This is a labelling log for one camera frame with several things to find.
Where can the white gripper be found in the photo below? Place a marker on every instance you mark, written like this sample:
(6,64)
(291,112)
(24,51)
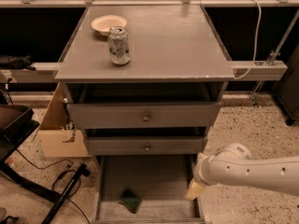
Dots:
(202,171)

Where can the green yellow sponge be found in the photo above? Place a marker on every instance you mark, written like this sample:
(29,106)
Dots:
(130,200)

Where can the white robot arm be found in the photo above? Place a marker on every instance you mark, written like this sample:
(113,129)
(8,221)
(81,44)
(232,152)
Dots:
(234,166)

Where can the grey open bottom drawer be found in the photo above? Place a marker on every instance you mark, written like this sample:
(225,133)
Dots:
(160,180)

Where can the grey top drawer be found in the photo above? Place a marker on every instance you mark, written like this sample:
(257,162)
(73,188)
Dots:
(113,116)

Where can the grey wooden drawer cabinet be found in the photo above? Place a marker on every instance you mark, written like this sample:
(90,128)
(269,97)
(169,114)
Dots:
(164,100)

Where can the grey middle drawer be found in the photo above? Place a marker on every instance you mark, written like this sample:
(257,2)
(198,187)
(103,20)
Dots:
(145,145)

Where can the black stand leg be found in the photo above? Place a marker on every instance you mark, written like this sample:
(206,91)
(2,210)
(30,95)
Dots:
(82,170)

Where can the dark cabinet at right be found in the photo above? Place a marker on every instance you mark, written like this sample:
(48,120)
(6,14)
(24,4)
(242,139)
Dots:
(287,90)

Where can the cardboard box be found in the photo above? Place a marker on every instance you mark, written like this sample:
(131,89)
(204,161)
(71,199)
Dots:
(58,136)

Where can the silver green soda can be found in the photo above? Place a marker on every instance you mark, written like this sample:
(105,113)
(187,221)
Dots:
(118,46)

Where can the white paper bowl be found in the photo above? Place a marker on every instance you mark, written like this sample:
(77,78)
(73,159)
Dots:
(104,23)

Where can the black tray cart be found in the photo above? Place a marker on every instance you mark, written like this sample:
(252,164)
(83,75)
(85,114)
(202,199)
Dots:
(16,124)

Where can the metal rail frame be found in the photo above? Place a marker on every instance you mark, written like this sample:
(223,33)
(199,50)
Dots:
(255,70)

